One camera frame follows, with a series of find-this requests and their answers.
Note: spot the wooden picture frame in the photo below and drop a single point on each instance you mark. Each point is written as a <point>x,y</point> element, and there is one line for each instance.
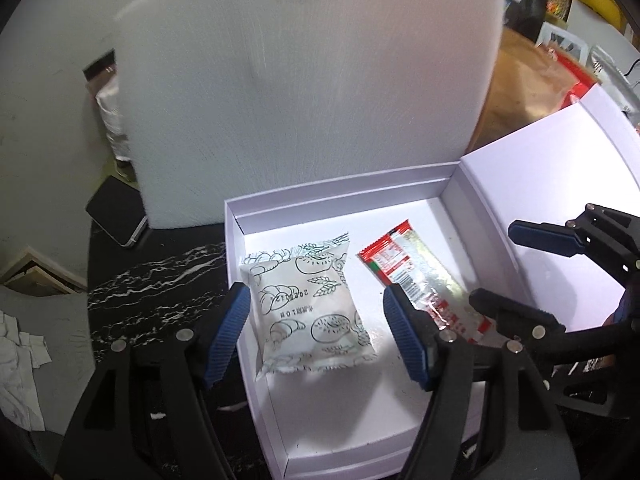
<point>30,275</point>

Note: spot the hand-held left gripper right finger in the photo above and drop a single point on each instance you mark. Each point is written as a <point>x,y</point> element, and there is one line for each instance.
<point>405,340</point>

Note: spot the white foam board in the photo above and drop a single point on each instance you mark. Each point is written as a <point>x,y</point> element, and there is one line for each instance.
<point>300,85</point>

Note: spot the red and white snack packet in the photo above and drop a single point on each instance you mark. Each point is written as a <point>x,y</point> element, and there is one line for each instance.
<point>400,260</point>

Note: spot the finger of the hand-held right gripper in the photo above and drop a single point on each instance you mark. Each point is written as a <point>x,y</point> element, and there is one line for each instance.
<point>510,312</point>
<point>545,240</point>

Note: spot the white gift box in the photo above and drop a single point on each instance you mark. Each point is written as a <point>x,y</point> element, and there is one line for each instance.
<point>350,400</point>

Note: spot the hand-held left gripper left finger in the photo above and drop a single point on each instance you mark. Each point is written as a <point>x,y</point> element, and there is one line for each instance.
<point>227,335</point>

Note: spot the white printed snack packet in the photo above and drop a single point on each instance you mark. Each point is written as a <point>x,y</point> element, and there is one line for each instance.
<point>305,305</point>

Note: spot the brown paper bag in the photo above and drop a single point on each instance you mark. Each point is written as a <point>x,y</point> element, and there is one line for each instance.
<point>525,85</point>

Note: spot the black frame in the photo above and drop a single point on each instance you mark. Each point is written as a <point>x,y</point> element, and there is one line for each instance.
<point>525,2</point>

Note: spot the white plastic wrapping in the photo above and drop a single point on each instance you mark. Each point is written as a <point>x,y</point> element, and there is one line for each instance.
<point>607,72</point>

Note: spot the white shirt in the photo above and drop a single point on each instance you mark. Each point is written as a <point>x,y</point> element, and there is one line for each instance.
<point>20,365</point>

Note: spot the white photo frame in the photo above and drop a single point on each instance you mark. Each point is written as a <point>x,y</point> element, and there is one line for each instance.
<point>565,42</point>

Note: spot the black smartphone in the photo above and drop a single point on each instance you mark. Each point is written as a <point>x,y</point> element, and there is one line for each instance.
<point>112,210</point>

